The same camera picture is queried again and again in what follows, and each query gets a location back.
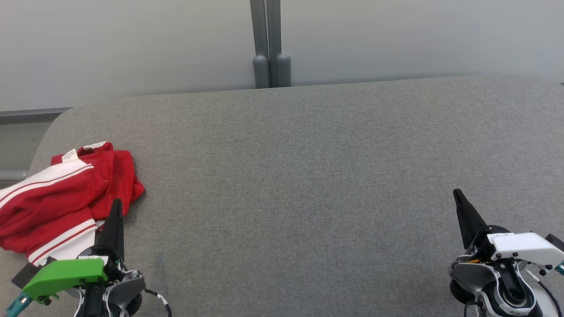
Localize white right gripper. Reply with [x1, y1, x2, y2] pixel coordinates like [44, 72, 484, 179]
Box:
[453, 188, 564, 267]

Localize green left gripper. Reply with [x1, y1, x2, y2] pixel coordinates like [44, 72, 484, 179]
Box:
[22, 198, 125, 305]

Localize red Bulls basketball jersey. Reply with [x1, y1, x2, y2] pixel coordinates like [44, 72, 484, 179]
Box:
[51, 141, 145, 217]

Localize red shorts with white stripe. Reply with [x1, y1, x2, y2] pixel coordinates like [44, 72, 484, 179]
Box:
[0, 164, 108, 267]

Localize grey metal floor tube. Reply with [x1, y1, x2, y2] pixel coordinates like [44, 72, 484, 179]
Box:
[0, 169, 28, 183]

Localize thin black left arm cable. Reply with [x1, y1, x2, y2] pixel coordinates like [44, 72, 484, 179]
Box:
[144, 288, 173, 317]

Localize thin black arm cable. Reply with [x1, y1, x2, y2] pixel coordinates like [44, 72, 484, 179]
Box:
[535, 279, 564, 317]
[144, 288, 173, 317]

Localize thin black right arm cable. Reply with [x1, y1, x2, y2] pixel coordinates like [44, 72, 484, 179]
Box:
[535, 279, 564, 317]

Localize teal left camera cable connector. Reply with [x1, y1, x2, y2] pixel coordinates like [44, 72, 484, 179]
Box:
[4, 292, 33, 317]

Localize grey wall skirting rail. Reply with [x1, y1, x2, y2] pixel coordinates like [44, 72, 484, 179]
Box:
[0, 107, 74, 119]

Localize grey partition post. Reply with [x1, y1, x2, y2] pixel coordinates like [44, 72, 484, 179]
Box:
[266, 0, 292, 88]
[249, 0, 271, 89]

